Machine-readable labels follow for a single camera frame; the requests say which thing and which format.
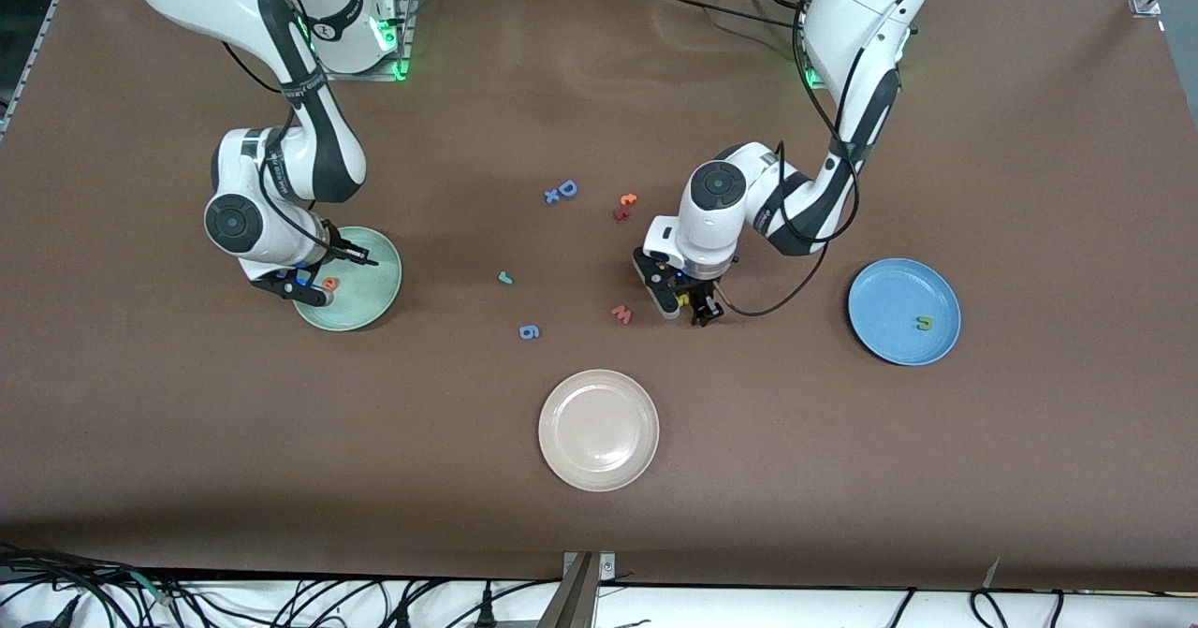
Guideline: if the metal bracket plate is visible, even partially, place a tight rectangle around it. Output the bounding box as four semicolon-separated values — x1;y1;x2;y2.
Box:
562;551;616;580

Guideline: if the pale green plate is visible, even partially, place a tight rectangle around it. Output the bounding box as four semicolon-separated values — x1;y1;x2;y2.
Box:
292;226;403;332

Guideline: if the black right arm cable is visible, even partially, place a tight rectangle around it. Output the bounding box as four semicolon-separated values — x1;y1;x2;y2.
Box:
225;38;329;247

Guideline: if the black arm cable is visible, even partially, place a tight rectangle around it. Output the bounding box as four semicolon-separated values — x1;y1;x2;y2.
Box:
225;38;329;247
721;0;899;318

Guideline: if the blue plate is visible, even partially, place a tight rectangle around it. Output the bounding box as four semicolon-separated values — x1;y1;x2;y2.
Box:
847;257;962;367

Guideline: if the brown table cover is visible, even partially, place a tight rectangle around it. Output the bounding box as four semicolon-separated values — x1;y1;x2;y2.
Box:
0;0;1198;593

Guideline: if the beige plate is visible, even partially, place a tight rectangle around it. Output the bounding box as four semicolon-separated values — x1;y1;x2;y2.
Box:
538;369;661;493

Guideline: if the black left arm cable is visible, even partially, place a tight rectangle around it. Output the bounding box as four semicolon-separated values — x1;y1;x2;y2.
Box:
721;0;899;318

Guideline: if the green tipped cable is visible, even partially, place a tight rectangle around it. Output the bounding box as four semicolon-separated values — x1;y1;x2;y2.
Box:
126;567;183;607

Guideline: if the aluminium profile beam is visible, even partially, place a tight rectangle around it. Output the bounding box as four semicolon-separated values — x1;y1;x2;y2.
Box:
536;553;600;628

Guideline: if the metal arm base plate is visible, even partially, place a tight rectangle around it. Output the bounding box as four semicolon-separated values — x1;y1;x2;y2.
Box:
312;0;414;81

